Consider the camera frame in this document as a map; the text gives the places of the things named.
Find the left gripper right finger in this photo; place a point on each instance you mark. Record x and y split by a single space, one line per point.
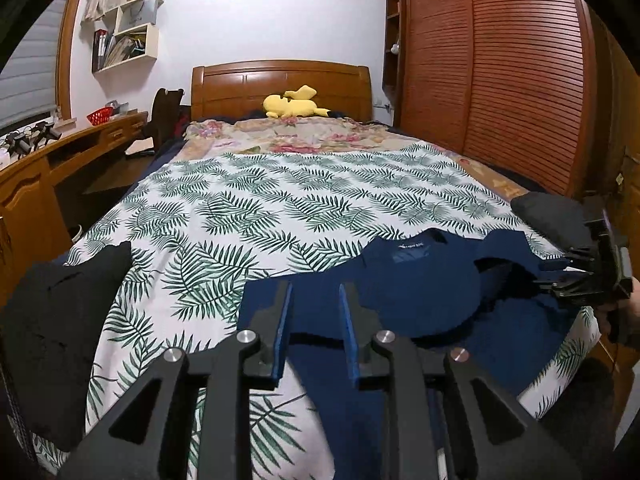
444 417

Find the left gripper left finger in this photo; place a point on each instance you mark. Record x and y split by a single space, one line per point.
147 433

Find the navy blue suit jacket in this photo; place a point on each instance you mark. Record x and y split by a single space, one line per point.
439 289

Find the right hand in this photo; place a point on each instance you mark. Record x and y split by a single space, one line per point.
629 310

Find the dark grey folded garment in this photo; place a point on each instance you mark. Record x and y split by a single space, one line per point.
557 218

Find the black folded garment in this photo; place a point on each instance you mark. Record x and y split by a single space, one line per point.
50 329

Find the leaf print bed sheet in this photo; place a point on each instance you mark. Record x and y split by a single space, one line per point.
201 229

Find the wooden louvered wardrobe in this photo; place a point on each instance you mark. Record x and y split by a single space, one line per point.
525 86

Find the wooden desk cabinet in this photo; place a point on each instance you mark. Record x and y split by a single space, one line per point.
33 229

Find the floral quilt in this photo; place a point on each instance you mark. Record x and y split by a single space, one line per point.
310 135

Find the black gadgets on desk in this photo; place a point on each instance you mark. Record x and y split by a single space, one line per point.
22 143

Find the dark wooden chair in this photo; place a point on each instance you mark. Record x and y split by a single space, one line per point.
165 113

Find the red basket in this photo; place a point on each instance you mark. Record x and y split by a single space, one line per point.
100 116

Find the yellow plush toy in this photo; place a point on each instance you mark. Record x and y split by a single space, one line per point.
298 103

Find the wooden headboard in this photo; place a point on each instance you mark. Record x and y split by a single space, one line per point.
234 90

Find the grey window blind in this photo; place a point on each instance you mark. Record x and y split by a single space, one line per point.
28 79

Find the white wall shelf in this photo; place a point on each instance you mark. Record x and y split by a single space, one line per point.
127 32

